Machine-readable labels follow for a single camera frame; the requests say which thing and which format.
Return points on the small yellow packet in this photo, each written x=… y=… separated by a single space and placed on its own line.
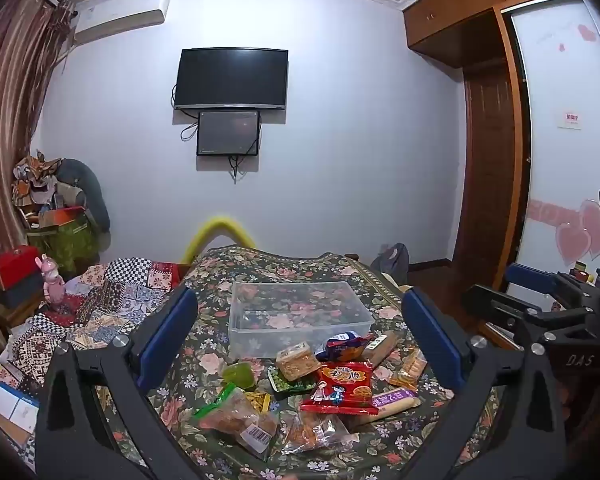
x=257 y=401

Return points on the red snack packet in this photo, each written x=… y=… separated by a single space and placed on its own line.
x=342 y=385

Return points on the white and blue box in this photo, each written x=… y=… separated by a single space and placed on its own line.
x=12 y=407

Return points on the red box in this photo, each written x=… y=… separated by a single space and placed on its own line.
x=12 y=262

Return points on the beige biscuit packet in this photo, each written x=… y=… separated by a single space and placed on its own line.
x=382 y=347

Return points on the dark grey box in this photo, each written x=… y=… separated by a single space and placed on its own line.
x=22 y=292

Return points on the red and white sticker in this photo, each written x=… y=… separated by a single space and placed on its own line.
x=574 y=120

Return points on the white sliding wardrobe door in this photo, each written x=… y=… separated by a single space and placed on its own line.
x=565 y=160

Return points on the orange box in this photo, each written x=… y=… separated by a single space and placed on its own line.
x=60 y=216

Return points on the dark backpack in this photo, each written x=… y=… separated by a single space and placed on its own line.
x=392 y=260

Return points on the yellow foam tube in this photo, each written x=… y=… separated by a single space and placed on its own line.
x=220 y=223

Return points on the black wall television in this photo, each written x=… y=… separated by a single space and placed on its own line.
x=230 y=77

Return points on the green edged fried snack packet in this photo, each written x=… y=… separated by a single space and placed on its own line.
x=235 y=415

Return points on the clear plastic container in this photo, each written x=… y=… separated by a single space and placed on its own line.
x=300 y=310

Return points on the purple label roll packet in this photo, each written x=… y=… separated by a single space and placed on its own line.
x=397 y=400

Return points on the striped brown curtain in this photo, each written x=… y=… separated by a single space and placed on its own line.
x=10 y=110

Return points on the green bag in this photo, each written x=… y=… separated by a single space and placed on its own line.
x=67 y=245

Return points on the green peas packet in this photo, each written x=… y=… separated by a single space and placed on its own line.
x=287 y=385

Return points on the clear orange snack packet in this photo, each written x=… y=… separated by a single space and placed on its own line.
x=312 y=432

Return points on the floral blanket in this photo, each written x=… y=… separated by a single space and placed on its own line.
x=280 y=270

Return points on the orange cracker packet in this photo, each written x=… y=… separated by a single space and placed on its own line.
x=407 y=370

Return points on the brown cake packet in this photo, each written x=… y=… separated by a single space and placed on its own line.
x=296 y=361

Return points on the pink plush rabbit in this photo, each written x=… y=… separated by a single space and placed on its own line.
x=52 y=280

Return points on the wooden wardrobe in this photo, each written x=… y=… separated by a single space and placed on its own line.
x=440 y=15

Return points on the patterned orange cloth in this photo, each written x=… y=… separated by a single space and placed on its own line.
x=30 y=175

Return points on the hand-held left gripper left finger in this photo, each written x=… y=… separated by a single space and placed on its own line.
x=167 y=335

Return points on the grey pillow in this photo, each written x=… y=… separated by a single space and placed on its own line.
x=92 y=195

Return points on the patchwork quilt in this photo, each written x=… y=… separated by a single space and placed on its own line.
x=105 y=295

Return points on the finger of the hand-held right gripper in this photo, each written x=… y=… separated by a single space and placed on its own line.
x=490 y=302
x=530 y=276

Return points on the blue snack packet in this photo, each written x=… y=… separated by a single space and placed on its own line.
x=342 y=345

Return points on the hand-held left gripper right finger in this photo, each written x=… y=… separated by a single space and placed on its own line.
x=432 y=340

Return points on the green jelly cup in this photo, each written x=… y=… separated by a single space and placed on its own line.
x=240 y=376

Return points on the small black wall monitor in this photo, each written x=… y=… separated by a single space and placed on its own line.
x=227 y=132

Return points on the brown wooden door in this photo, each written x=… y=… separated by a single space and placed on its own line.
x=490 y=170

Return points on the white air conditioner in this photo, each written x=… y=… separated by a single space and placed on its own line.
x=120 y=12

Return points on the pink heart stickers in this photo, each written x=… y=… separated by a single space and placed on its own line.
x=575 y=237

